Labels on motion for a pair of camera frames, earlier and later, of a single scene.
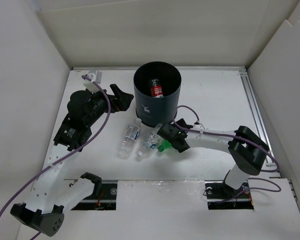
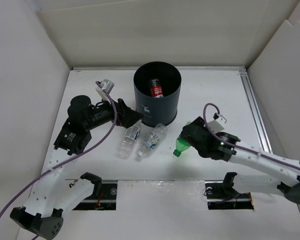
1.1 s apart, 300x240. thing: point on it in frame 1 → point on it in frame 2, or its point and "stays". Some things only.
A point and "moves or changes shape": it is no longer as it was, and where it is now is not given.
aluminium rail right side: [255, 110] stays
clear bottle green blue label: [149, 143] stays
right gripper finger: [167, 131] → [193, 132]
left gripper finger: [122, 100] → [127, 116]
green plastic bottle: [165, 145] moves or changes shape
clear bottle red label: [156, 88] stays
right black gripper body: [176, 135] → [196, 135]
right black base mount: [220, 197] stays
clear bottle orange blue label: [132, 136] stays
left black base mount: [106, 201] stays
